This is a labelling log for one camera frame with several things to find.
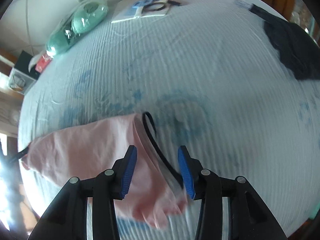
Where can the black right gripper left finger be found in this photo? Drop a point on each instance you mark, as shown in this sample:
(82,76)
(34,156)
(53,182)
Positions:
(66,216)

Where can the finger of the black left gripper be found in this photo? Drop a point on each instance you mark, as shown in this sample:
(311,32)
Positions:
(17,156)

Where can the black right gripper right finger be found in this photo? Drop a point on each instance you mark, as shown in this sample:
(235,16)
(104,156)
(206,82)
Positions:
(248,215)

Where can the pink printed t-shirt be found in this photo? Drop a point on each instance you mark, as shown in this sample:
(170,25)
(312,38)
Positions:
(156,189)

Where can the dark green gift bag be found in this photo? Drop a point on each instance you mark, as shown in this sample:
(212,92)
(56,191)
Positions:
(21,79)

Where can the red tissue box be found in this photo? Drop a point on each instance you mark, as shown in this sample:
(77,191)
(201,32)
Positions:
(39,62)

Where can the green yarn ball in plastic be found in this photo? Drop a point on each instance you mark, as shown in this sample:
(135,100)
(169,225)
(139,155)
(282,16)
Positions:
(61,40)

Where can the light blue ribbed bedsheet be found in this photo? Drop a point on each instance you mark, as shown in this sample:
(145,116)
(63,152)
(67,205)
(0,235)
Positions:
(212,82)

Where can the black cloth item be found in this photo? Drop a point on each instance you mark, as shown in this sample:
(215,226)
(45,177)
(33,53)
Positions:
(297,50)

